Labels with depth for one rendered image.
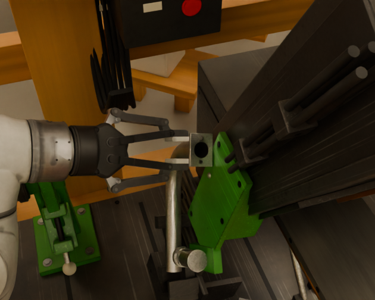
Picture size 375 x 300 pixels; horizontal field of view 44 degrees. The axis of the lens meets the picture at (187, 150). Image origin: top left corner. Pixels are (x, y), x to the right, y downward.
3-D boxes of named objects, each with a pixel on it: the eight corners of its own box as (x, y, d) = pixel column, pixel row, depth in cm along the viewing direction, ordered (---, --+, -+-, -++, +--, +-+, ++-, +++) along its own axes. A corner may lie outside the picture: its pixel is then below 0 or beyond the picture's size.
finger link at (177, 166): (161, 163, 75) (161, 181, 75) (188, 163, 78) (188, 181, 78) (157, 162, 76) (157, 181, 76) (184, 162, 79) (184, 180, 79)
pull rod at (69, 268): (78, 275, 95) (73, 261, 91) (64, 279, 95) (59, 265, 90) (74, 253, 99) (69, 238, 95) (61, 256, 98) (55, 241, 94)
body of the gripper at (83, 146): (74, 181, 65) (135, 178, 70) (74, 120, 65) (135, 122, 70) (60, 178, 72) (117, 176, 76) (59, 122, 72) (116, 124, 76)
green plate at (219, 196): (248, 258, 85) (293, 180, 71) (207, 264, 82) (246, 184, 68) (225, 209, 92) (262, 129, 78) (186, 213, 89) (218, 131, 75)
